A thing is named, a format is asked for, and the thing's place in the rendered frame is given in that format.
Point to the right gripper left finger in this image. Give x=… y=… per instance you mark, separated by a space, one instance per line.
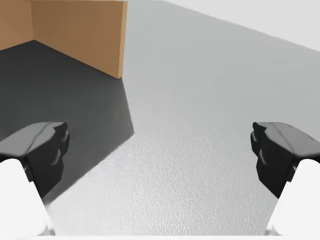
x=37 y=155

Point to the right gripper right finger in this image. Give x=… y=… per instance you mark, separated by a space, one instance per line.
x=282 y=155

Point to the tall board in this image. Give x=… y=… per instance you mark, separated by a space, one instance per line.
x=80 y=32

